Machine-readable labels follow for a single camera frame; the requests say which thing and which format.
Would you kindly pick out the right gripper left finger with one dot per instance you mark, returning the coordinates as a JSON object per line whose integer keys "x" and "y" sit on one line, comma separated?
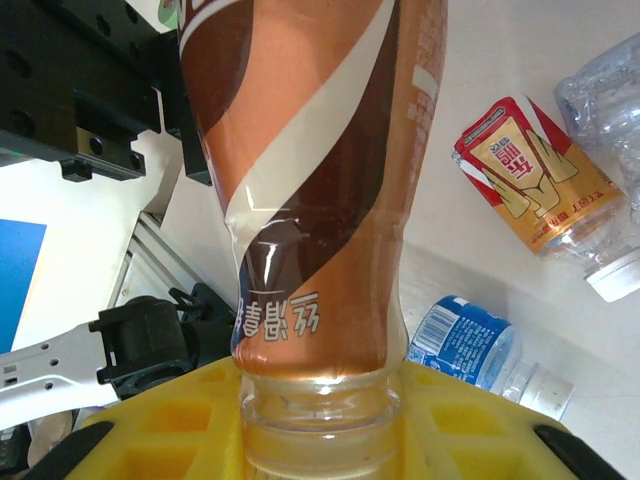
{"x": 150, "y": 400}

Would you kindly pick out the red gold label bottle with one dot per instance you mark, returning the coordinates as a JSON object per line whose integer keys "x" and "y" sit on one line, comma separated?
{"x": 535, "y": 180}

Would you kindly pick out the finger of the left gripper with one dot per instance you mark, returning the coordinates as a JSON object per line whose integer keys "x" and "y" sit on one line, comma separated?
{"x": 180, "y": 130}

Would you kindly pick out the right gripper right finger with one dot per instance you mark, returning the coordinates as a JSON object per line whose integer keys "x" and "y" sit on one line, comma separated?
{"x": 475, "y": 420}

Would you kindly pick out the clear bottle pink label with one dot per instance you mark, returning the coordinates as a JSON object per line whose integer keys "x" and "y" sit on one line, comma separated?
{"x": 600, "y": 100}

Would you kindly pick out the aluminium side rail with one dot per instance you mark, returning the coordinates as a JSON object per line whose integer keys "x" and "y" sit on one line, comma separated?
{"x": 145, "y": 260}

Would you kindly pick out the blue-label bottle white cap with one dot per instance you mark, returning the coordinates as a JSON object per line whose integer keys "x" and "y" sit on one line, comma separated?
{"x": 460, "y": 345}

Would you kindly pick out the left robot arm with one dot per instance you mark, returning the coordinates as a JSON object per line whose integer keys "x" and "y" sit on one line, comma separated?
{"x": 50, "y": 370}

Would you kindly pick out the brown orange label bottle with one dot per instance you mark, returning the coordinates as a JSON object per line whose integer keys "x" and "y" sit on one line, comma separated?
{"x": 320, "y": 200}

